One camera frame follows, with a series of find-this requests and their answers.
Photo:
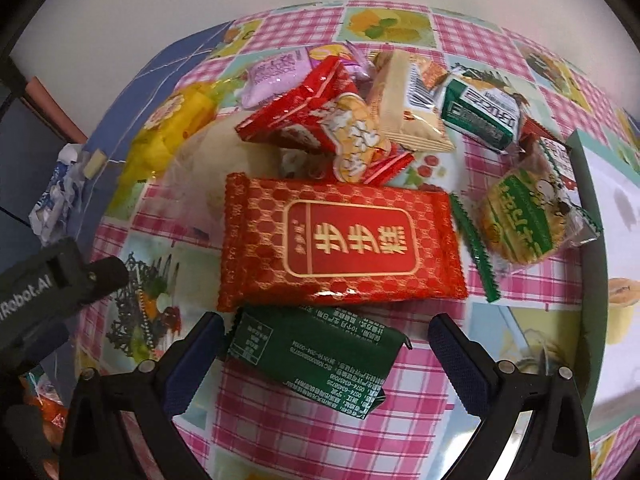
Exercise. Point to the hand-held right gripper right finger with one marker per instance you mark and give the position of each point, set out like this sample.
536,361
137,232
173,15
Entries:
457,360

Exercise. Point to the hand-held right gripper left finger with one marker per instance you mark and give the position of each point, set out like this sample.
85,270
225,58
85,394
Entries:
197,360

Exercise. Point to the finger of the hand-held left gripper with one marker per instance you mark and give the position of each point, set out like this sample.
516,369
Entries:
110,277

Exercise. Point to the white tray box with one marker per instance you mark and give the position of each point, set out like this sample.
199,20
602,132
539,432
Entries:
595,310

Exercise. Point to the white round bun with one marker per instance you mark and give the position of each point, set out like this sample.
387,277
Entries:
210,170

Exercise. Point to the round cookie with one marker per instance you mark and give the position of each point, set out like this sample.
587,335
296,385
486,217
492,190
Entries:
525,215

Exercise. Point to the large red patterned snack packet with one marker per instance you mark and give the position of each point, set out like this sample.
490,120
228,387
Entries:
340,245

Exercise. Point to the small red snack packet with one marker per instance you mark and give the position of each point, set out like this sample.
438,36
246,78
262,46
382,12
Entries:
537,132

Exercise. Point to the red popcorn snack packet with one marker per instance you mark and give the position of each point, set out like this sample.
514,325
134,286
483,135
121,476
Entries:
310,115

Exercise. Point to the crumpled blue white wrapper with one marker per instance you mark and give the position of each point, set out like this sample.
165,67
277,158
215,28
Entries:
60,195

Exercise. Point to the orange plastic bag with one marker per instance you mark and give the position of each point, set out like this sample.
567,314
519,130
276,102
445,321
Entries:
47,405

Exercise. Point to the dark green snack packet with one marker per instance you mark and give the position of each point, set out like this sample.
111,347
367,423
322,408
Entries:
310,360

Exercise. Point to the yellow snack packet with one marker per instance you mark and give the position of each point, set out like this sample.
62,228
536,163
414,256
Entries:
165,135

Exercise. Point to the yellow pudding cup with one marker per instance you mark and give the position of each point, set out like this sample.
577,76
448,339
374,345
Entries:
625,310

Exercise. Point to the small green white snack packet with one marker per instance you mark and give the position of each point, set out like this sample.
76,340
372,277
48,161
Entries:
480,110

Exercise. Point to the beige wafer packet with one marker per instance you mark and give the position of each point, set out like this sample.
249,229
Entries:
405,110

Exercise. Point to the purple snack packet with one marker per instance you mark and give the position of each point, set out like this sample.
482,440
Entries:
275,77

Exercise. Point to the orange snack packet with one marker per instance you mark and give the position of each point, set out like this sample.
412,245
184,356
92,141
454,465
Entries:
432,75

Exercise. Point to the purple yellow candy packet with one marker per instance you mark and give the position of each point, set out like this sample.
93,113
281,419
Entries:
340,57

